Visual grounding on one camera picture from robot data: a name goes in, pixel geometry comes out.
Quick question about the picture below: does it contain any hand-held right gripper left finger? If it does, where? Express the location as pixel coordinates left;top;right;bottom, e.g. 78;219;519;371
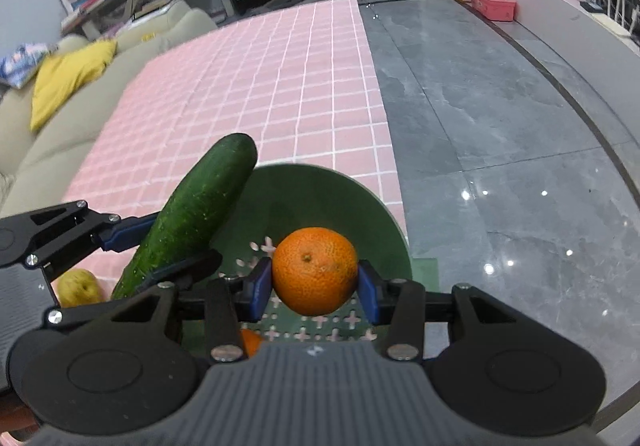
107;260;274;363

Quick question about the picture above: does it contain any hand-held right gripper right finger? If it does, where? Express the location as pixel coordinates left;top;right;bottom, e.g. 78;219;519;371
358;260;528;362

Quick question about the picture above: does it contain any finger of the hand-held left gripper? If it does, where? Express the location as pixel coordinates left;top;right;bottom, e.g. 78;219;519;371
144;248;224;288
10;201;157;272

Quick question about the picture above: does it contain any orange mandarin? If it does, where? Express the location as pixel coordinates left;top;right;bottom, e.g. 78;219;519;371
272;227;359;317
240;328;264;358

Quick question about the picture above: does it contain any yellow green pear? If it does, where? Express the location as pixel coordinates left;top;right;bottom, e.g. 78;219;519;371
54;269;105;308

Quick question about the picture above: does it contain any green cucumber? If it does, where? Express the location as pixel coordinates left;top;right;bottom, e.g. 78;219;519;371
110;132;258;301

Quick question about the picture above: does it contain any green colander basket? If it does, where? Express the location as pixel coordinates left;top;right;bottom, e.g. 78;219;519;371
180;163;440;357

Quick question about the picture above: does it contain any beige sofa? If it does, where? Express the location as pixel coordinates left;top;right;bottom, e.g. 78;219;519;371
0;8;218;219

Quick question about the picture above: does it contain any yellow pillow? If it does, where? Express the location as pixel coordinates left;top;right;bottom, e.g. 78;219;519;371
30;40;118;133

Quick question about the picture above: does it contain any blue printed pillow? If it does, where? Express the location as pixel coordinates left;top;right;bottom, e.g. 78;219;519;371
0;42;58;89

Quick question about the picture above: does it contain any pink checked tablecloth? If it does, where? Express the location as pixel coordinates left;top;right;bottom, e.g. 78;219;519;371
50;0;408;307

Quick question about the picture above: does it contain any dark notebook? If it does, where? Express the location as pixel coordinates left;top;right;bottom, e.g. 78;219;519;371
132;0;183;19

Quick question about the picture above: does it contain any pink plastic box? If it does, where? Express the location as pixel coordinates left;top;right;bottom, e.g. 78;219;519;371
470;0;517;22

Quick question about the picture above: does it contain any white television cabinet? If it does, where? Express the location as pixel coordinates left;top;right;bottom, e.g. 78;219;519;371
450;0;640;52

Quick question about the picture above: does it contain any white router with antennas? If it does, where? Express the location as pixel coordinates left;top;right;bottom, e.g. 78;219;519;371
605;0;640;34

